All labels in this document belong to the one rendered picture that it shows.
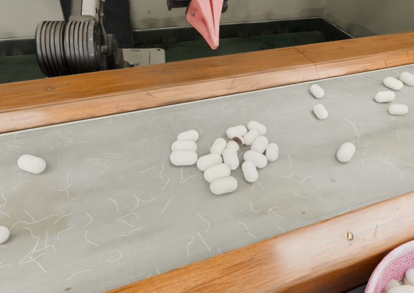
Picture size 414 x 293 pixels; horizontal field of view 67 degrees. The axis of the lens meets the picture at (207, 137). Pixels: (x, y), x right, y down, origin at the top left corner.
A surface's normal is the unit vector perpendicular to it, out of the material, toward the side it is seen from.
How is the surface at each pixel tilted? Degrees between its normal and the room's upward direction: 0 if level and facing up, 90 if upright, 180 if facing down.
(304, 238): 0
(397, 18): 90
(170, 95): 45
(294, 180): 0
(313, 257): 0
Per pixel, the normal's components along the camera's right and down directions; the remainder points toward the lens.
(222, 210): 0.04, -0.76
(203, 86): 0.28, -0.10
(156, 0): 0.29, 0.63
